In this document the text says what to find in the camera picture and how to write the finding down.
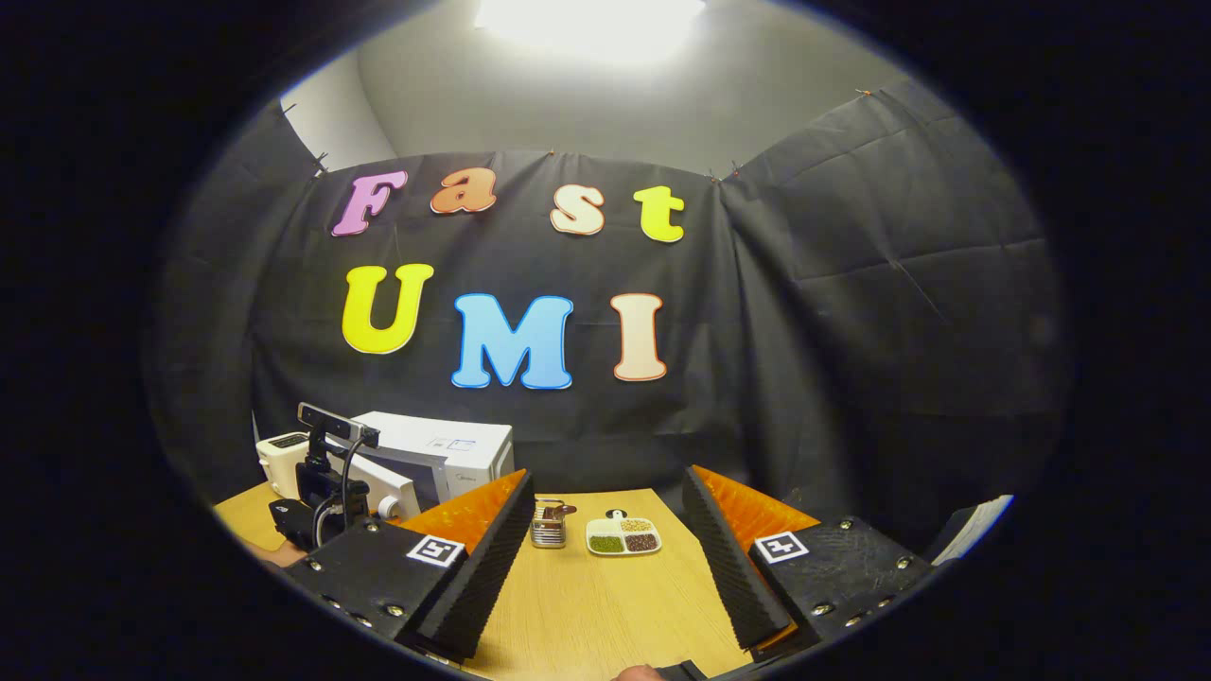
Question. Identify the brown spoon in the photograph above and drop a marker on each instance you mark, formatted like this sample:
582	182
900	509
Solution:
563	511

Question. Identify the white divided dish with beans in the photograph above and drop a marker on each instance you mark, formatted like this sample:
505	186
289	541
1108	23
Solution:
623	539

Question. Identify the ceiling light panel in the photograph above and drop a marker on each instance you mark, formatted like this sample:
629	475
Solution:
591	24

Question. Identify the white microwave oven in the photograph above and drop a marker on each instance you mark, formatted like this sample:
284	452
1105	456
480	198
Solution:
454	445

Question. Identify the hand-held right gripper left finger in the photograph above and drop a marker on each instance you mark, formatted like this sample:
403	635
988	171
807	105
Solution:
482	567

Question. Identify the white toaster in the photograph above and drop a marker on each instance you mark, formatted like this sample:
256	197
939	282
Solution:
276	463

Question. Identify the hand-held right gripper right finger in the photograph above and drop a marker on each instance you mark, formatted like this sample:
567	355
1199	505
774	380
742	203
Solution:
728	567

